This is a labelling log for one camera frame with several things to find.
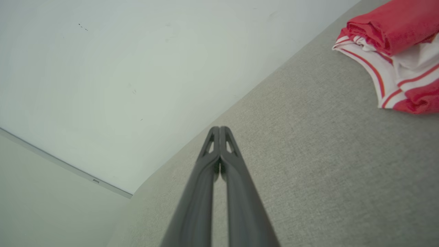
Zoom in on grey fabric sofa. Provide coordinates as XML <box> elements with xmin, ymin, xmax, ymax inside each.
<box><xmin>106</xmin><ymin>0</ymin><xmax>439</xmax><ymax>247</ymax></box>

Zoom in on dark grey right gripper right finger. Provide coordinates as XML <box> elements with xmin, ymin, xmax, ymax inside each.
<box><xmin>220</xmin><ymin>126</ymin><xmax>280</xmax><ymax>247</ymax></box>

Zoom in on red and white basketball jersey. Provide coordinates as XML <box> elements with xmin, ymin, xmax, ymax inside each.
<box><xmin>332</xmin><ymin>0</ymin><xmax>439</xmax><ymax>114</ymax></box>

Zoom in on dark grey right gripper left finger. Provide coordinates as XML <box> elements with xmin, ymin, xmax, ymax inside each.
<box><xmin>161</xmin><ymin>126</ymin><xmax>221</xmax><ymax>247</ymax></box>

